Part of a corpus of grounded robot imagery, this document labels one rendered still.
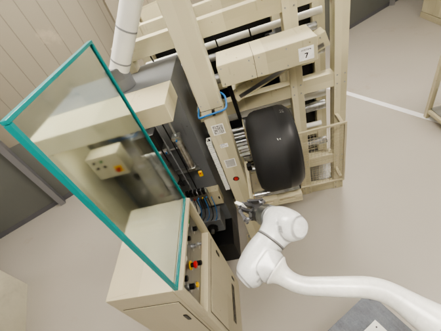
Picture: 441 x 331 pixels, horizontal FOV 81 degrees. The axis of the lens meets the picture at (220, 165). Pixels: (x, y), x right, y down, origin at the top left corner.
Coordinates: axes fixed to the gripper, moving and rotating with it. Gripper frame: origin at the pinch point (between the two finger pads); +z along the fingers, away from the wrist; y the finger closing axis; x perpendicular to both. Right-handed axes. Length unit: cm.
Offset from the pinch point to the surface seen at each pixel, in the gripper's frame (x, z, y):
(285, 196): -48, 47, 39
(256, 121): 11, 34, 51
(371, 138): -139, 117, 203
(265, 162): -7.6, 25.7, 34.5
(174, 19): 80, 12, 40
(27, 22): 223, 257, 22
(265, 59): 35, 30, 79
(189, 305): -24, 18, -51
